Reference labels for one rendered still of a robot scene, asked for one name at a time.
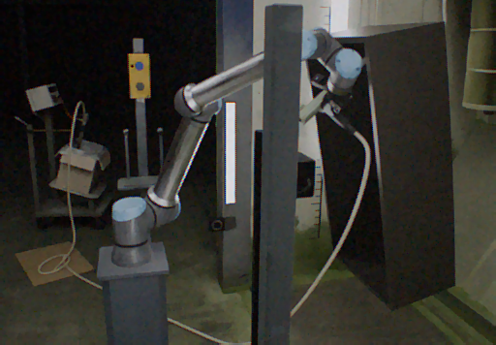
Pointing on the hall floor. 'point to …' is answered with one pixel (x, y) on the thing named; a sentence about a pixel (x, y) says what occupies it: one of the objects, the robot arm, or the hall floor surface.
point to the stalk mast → (140, 128)
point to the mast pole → (279, 169)
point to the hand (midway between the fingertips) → (325, 106)
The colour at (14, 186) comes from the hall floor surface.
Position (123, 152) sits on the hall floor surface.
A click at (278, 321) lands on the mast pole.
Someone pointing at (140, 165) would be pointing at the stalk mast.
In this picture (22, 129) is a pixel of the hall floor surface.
